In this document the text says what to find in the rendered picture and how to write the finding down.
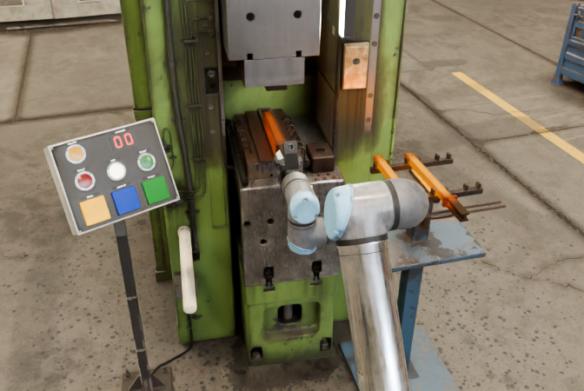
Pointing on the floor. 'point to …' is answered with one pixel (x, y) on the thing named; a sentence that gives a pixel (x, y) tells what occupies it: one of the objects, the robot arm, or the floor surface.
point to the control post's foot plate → (131, 381)
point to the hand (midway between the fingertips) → (283, 149)
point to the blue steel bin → (572, 48)
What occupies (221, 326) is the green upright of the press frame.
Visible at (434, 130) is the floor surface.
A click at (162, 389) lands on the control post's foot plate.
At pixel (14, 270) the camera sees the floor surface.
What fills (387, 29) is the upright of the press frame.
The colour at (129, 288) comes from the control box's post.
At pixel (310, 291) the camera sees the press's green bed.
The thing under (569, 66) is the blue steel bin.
